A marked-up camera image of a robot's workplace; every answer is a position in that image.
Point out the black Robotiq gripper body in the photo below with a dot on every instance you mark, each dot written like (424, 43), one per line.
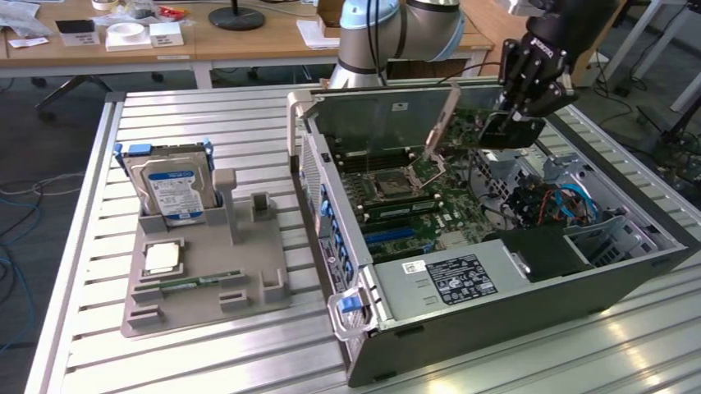
(575, 28)

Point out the GPU graphics card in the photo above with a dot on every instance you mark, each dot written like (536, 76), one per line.
(504, 135)

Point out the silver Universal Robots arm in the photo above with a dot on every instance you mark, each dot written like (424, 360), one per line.
(356, 41)

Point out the white box with red button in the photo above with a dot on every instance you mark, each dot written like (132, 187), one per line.
(596, 78)

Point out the metal drive cage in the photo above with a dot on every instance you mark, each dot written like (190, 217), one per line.
(504, 168)

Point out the metal socket cover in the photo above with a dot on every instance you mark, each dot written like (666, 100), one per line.
(433, 172)

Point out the green motherboard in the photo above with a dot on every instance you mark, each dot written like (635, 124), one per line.
(465, 205)

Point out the CPU socket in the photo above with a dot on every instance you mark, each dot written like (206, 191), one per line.
(395, 186)

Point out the grey metal disk bay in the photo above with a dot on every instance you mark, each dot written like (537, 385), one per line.
(608, 246)

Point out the white paper stack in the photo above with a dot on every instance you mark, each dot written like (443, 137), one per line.
(316, 39)

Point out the silver chipset heatsink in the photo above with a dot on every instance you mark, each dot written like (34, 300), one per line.
(452, 241)

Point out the black round lamp base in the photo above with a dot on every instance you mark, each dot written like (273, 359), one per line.
(236, 20)

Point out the grey power supply unit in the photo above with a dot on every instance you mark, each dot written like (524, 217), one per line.
(405, 287)

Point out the black open PC case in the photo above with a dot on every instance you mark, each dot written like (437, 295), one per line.
(493, 328)

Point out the blue case latch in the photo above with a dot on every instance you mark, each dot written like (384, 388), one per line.
(349, 304)

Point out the white cube box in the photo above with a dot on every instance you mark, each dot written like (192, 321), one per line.
(168, 33)

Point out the red small packet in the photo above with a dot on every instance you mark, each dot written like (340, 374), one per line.
(172, 13)

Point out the hard disk in blue caddy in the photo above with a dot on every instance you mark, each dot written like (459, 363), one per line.
(170, 193)

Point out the dark grey pouch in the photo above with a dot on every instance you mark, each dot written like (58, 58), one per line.
(142, 14)

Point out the flat white box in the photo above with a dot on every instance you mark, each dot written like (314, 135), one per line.
(129, 46)

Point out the grey plastic parts rack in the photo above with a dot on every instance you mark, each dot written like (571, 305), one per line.
(209, 254)

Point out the white tape roll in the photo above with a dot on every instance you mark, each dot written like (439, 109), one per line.
(114, 33)

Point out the green RAM stick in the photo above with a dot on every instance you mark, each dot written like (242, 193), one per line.
(189, 282)

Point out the beige masking tape roll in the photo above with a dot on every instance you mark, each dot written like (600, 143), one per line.
(97, 5)

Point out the silver CPU chip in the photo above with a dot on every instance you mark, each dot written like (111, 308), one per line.
(162, 258)

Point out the white box with black top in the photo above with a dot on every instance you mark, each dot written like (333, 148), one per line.
(82, 39)

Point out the wooden desk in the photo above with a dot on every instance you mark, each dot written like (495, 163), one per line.
(66, 55)

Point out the black chair base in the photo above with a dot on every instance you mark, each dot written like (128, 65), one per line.
(62, 92)

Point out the red and white card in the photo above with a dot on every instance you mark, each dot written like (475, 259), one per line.
(27, 42)

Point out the clear plastic bag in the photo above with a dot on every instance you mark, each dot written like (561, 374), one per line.
(22, 20)

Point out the white desk frame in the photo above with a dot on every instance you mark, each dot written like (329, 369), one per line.
(630, 39)

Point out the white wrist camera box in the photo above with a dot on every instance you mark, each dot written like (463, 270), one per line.
(525, 7)

